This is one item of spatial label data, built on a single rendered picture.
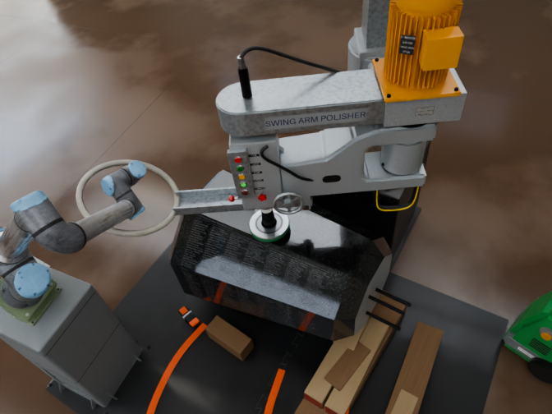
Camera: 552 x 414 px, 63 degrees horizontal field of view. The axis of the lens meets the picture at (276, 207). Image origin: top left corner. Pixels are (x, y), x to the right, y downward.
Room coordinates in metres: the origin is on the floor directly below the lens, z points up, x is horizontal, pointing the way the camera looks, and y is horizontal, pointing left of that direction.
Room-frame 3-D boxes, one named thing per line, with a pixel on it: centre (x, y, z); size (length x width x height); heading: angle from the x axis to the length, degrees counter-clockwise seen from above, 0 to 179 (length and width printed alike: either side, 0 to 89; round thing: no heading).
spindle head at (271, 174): (1.53, -0.03, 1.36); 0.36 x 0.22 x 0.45; 86
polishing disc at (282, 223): (1.53, 0.05, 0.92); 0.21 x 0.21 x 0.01
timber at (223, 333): (1.32, 0.42, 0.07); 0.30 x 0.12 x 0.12; 47
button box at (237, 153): (1.42, 0.13, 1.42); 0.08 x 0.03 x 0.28; 86
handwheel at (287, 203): (1.40, -0.06, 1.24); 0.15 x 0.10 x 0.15; 86
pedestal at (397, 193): (2.13, -0.67, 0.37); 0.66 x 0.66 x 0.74; 53
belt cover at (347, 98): (1.50, -0.30, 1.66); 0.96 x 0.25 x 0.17; 86
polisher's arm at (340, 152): (1.49, -0.34, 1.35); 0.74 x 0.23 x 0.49; 86
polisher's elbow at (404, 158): (1.48, -0.61, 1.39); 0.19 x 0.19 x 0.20
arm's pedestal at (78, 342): (1.29, 1.28, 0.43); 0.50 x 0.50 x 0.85; 59
